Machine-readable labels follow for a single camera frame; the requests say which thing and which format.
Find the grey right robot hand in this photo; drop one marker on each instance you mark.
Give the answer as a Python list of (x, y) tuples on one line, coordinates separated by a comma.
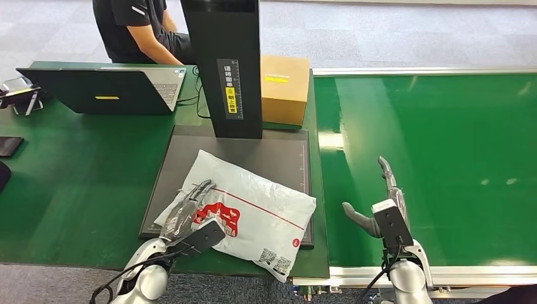
[(365, 222)]

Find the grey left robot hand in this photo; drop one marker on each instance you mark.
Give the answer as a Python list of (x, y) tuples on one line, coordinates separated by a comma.
[(180, 218)]

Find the white plastic mailer package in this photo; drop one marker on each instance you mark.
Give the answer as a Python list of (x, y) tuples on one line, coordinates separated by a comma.
[(260, 210)]

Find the black weighing device with column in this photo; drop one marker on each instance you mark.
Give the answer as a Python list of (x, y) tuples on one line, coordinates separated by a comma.
[(260, 155)]

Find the green belt conveyor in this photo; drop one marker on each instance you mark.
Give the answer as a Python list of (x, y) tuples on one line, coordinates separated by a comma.
[(440, 147)]

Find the open laptop computer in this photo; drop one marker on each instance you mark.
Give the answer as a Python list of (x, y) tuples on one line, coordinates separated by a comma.
[(105, 90)]

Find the brown cardboard box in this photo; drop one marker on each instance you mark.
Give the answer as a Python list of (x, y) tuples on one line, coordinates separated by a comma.
[(285, 88)]

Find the dark object at corner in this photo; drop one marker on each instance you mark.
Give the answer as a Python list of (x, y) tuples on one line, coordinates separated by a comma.
[(516, 297)]

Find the flat black phone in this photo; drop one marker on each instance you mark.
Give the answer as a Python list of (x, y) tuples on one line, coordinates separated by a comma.
[(8, 146)]

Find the person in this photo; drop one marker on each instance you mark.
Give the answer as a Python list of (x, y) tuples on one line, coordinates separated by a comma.
[(126, 29)]

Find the phone on stand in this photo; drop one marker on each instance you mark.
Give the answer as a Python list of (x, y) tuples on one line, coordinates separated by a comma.
[(19, 94)]

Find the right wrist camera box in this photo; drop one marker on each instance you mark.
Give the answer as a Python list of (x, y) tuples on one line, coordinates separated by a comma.
[(392, 224)]

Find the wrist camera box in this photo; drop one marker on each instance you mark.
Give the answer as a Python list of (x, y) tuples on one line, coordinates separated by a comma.
[(392, 224), (205, 235)]

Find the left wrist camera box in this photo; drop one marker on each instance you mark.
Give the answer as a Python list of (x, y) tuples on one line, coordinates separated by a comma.
[(205, 235)]

